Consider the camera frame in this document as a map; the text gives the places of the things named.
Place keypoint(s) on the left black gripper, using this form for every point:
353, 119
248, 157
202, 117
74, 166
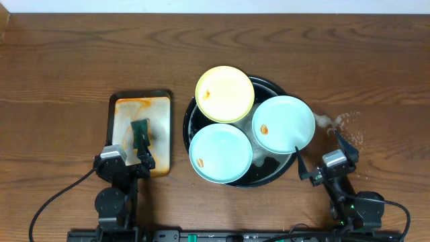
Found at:
131, 169

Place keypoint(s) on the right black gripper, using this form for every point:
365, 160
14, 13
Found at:
331, 170

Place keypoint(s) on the green sponge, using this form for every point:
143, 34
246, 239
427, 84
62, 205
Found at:
140, 133

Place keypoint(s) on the light green plate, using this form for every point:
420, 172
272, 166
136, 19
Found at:
283, 124

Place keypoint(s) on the light blue plate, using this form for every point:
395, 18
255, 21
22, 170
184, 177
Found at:
220, 153

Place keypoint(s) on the yellow plate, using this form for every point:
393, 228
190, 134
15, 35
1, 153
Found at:
224, 94

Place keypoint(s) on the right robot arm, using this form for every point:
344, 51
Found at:
358, 212

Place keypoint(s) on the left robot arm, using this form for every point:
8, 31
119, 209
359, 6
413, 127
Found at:
117, 204

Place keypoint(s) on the rectangular black soapy tray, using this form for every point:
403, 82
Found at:
126, 107

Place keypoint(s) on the round black tray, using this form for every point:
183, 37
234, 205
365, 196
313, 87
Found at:
266, 166

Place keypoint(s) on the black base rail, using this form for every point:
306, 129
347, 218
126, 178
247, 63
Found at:
198, 236

